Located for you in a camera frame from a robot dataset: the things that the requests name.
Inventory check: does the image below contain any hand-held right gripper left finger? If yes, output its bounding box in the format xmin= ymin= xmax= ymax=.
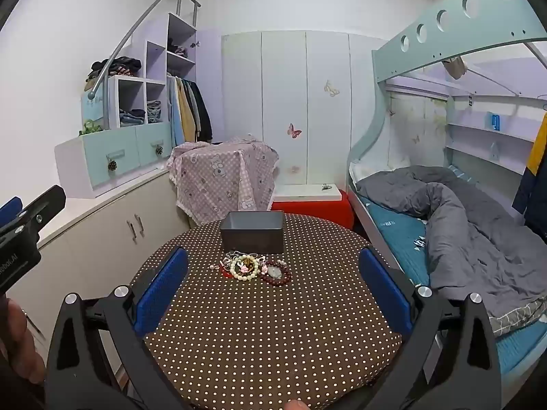
xmin=45 ymin=248 xmax=189 ymax=410

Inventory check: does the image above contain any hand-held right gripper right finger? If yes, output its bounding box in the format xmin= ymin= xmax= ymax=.
xmin=358 ymin=247 xmax=503 ymax=410

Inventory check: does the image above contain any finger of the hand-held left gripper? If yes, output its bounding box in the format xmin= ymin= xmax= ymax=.
xmin=21 ymin=185 xmax=67 ymax=228
xmin=0 ymin=196 xmax=23 ymax=225

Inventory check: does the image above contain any silver chain necklace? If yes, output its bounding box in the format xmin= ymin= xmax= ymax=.
xmin=222 ymin=251 xmax=257 ymax=264

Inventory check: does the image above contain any grey storage box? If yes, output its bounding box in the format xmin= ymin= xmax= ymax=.
xmin=220 ymin=211 xmax=285 ymax=255

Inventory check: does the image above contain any person's left forearm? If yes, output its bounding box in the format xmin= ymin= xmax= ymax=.
xmin=0 ymin=352 xmax=45 ymax=410

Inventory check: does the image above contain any person's left hand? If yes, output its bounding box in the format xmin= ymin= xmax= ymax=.
xmin=0 ymin=298 xmax=46 ymax=386

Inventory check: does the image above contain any blue bed sheet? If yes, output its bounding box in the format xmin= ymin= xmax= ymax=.
xmin=365 ymin=203 xmax=547 ymax=377

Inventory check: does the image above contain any beige low cabinet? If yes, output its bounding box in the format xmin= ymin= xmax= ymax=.
xmin=6 ymin=166 xmax=191 ymax=351

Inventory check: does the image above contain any teal drawer unit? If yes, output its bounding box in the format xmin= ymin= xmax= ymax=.
xmin=55 ymin=120 xmax=174 ymax=199

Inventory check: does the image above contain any green plant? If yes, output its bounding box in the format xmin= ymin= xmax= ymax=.
xmin=78 ymin=120 xmax=106 ymax=137

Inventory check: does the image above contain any red storage box white lid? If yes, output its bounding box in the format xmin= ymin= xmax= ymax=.
xmin=271 ymin=183 xmax=355 ymax=230

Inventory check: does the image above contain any grey duvet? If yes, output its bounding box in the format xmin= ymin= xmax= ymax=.
xmin=356 ymin=166 xmax=547 ymax=336

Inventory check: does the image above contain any pink checked cloth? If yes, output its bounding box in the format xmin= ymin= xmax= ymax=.
xmin=166 ymin=135 xmax=280 ymax=227

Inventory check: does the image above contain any dark folded clothes pile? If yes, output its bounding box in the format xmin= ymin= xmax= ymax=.
xmin=88 ymin=56 xmax=142 ymax=84

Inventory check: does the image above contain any light blue shirt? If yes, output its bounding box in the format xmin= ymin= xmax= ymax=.
xmin=166 ymin=74 xmax=185 ymax=147

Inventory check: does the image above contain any tan jacket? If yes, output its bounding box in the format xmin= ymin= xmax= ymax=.
xmin=177 ymin=78 xmax=198 ymax=144

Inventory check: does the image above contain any black jacket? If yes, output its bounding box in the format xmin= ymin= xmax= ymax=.
xmin=191 ymin=81 xmax=213 ymax=144

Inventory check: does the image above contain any yellow and navy jacket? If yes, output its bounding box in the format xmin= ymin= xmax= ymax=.
xmin=512 ymin=111 xmax=547 ymax=240

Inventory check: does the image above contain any purple stepped shelf unit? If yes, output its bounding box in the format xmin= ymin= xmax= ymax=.
xmin=81 ymin=12 xmax=225 ymax=146

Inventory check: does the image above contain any grey metal handrail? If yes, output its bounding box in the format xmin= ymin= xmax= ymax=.
xmin=88 ymin=0 xmax=201 ymax=99

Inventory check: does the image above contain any white wardrobe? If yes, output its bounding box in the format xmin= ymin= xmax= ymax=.
xmin=221 ymin=30 xmax=387 ymax=189

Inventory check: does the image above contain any beige cloth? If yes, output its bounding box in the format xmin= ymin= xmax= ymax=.
xmin=442 ymin=56 xmax=469 ymax=80

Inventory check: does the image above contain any cream bead bracelet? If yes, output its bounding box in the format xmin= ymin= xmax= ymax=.
xmin=230 ymin=255 xmax=261 ymax=282

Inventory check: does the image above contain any dark red bead bracelet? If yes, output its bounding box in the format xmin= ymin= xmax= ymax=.
xmin=260 ymin=265 xmax=293 ymax=288

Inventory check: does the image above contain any white wall shelf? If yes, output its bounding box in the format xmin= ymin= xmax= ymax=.
xmin=444 ymin=122 xmax=538 ymax=176

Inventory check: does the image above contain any teal bunk bed frame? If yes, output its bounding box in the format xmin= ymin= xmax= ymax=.
xmin=346 ymin=0 xmax=547 ymax=394

